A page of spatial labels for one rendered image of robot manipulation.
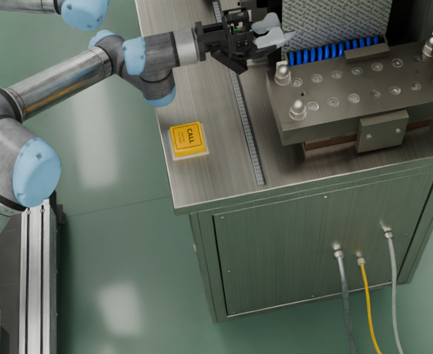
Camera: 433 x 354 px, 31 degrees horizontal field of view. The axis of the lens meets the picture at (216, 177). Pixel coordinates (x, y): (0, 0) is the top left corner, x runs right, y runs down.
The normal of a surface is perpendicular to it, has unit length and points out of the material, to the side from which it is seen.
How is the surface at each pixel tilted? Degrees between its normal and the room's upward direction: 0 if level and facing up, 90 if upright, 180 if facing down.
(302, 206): 90
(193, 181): 0
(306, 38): 90
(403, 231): 90
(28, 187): 87
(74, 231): 0
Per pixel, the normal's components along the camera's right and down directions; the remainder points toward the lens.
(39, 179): 0.83, 0.43
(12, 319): -0.06, -0.48
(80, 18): -0.14, 0.87
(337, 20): 0.19, 0.85
